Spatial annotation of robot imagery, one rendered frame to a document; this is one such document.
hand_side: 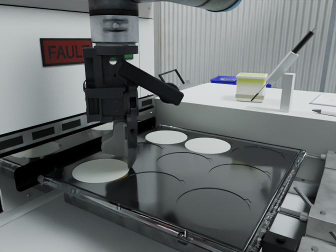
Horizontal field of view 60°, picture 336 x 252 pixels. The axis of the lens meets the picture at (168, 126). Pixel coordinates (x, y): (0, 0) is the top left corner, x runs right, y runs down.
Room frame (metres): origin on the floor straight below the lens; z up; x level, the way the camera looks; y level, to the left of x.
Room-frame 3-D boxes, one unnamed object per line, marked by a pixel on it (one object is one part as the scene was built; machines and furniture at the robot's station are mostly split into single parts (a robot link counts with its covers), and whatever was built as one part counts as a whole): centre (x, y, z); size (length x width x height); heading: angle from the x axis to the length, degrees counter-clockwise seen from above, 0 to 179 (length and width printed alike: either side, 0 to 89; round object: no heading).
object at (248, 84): (0.78, -0.22, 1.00); 0.07 x 0.07 x 0.07; 69
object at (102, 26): (0.48, 0.08, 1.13); 0.08 x 0.08 x 0.05
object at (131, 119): (0.46, 0.06, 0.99); 0.05 x 0.02 x 0.09; 12
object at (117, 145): (0.47, 0.08, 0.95); 0.06 x 0.03 x 0.09; 102
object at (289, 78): (0.65, -0.25, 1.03); 0.06 x 0.04 x 0.13; 58
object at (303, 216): (0.35, -0.17, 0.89); 0.05 x 0.01 x 0.01; 58
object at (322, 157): (0.55, -0.30, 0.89); 0.05 x 0.01 x 0.01; 58
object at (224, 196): (0.51, -0.03, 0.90); 0.34 x 0.34 x 0.01; 58
